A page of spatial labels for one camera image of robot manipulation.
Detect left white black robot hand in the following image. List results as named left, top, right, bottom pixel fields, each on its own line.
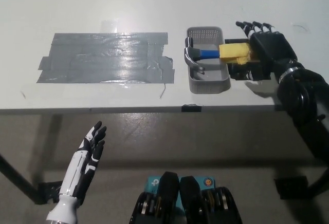
left=58, top=120, right=108, bottom=204

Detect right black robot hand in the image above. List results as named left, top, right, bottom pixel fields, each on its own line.
left=235, top=20, right=304, bottom=83

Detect hammer with yellow foam handle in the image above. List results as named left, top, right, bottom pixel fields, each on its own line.
left=183, top=37, right=260, bottom=75

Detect black robot torso blocks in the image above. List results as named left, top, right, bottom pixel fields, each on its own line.
left=130, top=172, right=244, bottom=224

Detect black tape pad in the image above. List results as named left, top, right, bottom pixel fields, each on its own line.
left=224, top=38, right=273, bottom=82

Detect grey plastic basket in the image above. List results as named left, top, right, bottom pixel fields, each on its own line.
left=186, top=26, right=231, bottom=94

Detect black table leg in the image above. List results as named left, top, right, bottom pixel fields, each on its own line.
left=307, top=166, right=329, bottom=196
left=0, top=153, right=44, bottom=206

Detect teal cardboard box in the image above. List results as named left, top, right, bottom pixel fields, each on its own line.
left=146, top=175, right=216, bottom=209

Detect grey duct tape patch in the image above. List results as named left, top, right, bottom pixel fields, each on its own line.
left=35, top=32, right=175, bottom=84

